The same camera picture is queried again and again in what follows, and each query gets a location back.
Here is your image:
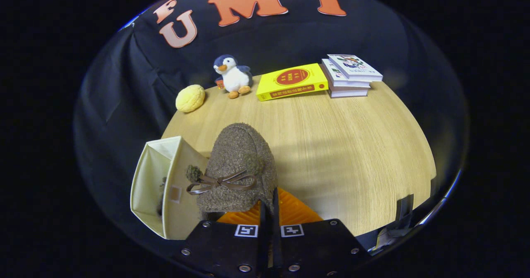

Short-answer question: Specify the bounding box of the white illustrated cover book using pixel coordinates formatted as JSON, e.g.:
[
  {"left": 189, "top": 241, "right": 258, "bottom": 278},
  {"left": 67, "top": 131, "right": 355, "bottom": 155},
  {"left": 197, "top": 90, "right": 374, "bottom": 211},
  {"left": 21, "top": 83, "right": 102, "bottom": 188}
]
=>
[{"left": 327, "top": 54, "right": 383, "bottom": 82}]

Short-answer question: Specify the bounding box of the black bracket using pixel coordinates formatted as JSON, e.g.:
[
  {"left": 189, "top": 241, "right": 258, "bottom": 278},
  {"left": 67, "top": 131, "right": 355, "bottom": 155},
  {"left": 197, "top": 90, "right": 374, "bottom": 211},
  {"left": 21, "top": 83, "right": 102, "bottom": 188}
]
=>
[{"left": 395, "top": 194, "right": 414, "bottom": 229}]

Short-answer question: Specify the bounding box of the penguin plush toy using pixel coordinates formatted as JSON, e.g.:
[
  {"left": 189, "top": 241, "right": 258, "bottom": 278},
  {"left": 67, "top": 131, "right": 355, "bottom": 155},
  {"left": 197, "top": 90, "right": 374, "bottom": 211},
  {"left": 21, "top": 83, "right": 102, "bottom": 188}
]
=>
[{"left": 213, "top": 54, "right": 253, "bottom": 99}]

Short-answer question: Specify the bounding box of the yellow book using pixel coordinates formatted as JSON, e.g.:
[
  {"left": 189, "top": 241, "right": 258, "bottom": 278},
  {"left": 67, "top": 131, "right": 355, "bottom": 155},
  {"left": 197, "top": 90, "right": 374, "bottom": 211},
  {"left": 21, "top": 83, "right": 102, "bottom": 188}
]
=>
[{"left": 256, "top": 63, "right": 329, "bottom": 102}]

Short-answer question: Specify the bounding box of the yellow bun toy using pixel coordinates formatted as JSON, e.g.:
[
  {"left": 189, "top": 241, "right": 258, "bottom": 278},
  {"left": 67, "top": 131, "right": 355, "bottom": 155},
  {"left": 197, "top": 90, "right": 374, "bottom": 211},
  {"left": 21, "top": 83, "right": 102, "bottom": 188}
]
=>
[{"left": 175, "top": 84, "right": 206, "bottom": 113}]

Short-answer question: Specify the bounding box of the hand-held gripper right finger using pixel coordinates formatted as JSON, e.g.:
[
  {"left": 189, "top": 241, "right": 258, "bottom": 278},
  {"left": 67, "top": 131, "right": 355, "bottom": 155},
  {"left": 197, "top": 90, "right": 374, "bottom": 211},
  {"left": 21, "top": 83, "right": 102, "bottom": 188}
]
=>
[{"left": 270, "top": 187, "right": 371, "bottom": 276}]

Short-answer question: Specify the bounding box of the black backdrop cloth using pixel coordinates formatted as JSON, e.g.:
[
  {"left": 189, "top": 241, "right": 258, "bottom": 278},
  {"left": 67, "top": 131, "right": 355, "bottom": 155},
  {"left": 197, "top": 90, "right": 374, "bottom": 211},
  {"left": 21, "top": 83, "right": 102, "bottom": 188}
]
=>
[{"left": 74, "top": 0, "right": 470, "bottom": 249}]

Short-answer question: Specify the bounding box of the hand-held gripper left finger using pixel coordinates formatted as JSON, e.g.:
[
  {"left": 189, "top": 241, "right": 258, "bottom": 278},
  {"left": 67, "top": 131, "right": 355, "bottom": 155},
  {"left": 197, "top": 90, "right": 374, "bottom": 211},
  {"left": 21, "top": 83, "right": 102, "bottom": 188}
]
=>
[{"left": 172, "top": 201, "right": 272, "bottom": 276}]

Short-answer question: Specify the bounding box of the white crumpled sheet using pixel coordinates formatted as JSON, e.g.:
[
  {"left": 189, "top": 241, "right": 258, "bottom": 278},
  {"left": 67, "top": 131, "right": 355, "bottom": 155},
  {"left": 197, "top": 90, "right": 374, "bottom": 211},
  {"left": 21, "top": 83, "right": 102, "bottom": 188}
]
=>
[{"left": 373, "top": 226, "right": 400, "bottom": 249}]

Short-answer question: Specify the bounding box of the beige fabric storage box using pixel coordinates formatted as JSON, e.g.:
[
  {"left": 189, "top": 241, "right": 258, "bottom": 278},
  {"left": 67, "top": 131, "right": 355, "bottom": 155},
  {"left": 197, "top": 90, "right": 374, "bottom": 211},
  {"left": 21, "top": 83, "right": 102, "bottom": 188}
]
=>
[{"left": 130, "top": 136, "right": 210, "bottom": 240}]

